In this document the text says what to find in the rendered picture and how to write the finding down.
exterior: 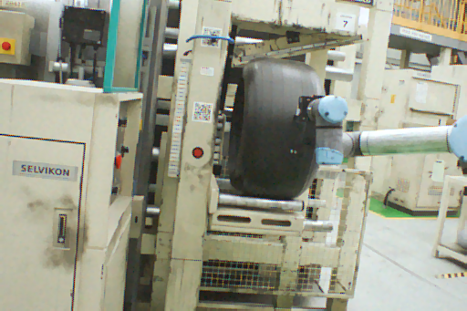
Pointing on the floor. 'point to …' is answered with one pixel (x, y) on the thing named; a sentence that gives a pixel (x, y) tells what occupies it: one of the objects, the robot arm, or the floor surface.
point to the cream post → (199, 139)
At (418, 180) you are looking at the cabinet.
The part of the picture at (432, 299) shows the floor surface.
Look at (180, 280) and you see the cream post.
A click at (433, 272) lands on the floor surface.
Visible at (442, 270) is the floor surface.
